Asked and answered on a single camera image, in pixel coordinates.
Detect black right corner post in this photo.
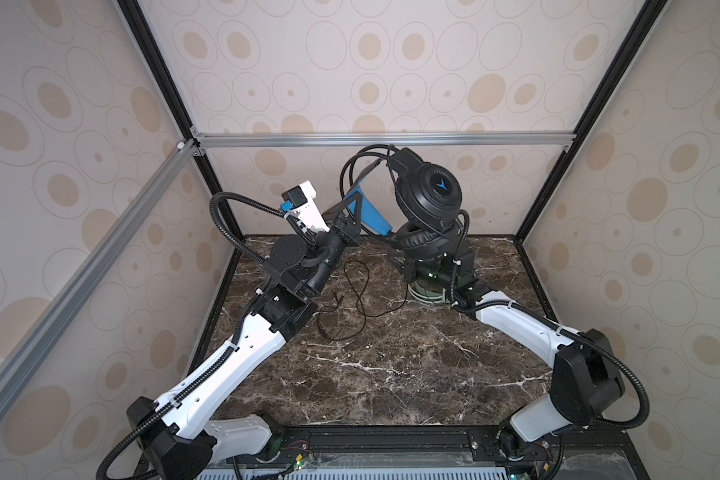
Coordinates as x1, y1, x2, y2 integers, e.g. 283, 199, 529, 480
515, 0, 670, 244

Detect mint green headphones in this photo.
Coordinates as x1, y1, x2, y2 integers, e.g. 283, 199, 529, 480
407, 280, 449, 306

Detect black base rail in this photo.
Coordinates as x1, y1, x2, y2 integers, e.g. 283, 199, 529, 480
248, 425, 646, 479

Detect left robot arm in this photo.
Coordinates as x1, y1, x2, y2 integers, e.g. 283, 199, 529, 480
95, 185, 363, 479

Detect black frame corner post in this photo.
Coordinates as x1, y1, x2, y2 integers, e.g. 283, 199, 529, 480
115, 0, 246, 245

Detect aluminium left side rail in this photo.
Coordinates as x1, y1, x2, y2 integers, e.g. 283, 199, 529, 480
0, 139, 198, 422

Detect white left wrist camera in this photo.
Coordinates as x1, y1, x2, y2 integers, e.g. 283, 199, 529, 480
281, 181, 329, 234

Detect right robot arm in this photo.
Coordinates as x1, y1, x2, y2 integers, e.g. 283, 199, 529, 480
393, 211, 650, 460

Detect aluminium frame rail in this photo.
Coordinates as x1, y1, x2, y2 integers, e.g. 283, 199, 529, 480
197, 131, 576, 149

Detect black headphones blue accents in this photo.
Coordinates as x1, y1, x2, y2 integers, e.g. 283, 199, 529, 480
339, 144, 469, 260

